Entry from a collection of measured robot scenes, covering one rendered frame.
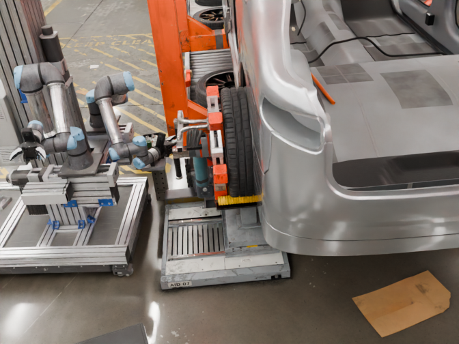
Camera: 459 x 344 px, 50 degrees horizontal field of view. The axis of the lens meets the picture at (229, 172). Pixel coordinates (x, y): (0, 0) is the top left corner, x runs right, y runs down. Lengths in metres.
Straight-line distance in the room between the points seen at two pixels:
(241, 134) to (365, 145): 0.69
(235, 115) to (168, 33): 0.79
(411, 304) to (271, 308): 0.84
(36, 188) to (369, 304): 2.11
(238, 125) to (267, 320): 1.18
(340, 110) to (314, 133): 0.99
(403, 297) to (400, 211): 1.25
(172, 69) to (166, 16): 0.35
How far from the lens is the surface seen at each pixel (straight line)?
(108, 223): 3.55
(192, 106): 3.47
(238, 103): 2.76
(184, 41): 5.26
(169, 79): 3.31
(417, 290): 3.33
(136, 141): 2.90
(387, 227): 2.17
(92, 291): 3.42
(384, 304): 3.21
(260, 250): 3.28
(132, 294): 3.32
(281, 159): 1.96
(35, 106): 2.88
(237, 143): 2.67
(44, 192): 3.10
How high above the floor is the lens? 2.42
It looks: 35 degrees down
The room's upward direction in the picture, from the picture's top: 4 degrees counter-clockwise
